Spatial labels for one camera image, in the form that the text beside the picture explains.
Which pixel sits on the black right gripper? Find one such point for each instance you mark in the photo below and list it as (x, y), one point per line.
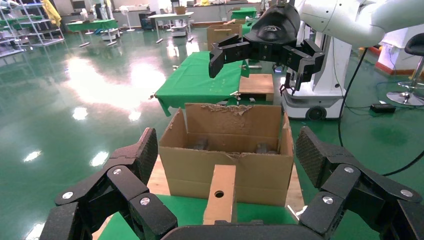
(271, 30)

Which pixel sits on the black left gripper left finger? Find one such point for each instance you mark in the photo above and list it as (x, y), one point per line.
(126, 185)

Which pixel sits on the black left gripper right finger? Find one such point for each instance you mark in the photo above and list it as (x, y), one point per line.
(344, 185)

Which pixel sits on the small cardboard box with hole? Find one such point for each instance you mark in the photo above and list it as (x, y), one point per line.
(218, 179)

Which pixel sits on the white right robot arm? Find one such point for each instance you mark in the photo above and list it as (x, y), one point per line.
(348, 20)

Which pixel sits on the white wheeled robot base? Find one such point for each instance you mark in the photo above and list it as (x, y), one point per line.
(179, 31)
(111, 34)

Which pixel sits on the closed brown cardboard box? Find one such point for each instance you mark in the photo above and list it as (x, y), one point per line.
(222, 36)

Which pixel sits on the large open cardboard carton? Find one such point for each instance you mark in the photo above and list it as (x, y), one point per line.
(258, 175)

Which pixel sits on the small brown cardboard box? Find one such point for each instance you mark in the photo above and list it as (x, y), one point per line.
(180, 10)

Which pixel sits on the brown wooden stand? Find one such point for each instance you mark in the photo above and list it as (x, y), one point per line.
(256, 84)

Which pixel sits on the light wooden table board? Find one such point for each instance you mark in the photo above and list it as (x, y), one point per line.
(159, 182)

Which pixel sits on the small green covered table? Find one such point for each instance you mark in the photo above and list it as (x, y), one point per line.
(243, 14)

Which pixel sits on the white wheeled background robot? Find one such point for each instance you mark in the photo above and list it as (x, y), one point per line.
(331, 73)

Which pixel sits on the green-covered side table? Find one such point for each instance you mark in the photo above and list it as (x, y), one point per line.
(195, 82)

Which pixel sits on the black power adapter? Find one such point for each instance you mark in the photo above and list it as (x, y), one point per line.
(382, 108)

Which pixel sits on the white table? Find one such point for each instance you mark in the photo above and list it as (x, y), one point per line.
(172, 15)

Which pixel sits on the black cabinet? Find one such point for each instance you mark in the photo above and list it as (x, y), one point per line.
(147, 21)

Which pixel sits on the white cabinet red base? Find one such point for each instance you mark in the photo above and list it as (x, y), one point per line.
(397, 49)

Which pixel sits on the black stool chrome base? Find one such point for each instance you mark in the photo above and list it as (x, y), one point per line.
(415, 46)

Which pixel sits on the white standing fan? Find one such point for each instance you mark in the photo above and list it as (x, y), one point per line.
(124, 10)

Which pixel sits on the metal shelf rack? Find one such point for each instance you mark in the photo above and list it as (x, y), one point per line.
(49, 42)

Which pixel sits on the long green covered table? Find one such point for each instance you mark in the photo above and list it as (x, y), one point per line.
(92, 25)

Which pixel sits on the yellow garment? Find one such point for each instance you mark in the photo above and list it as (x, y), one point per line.
(51, 13)

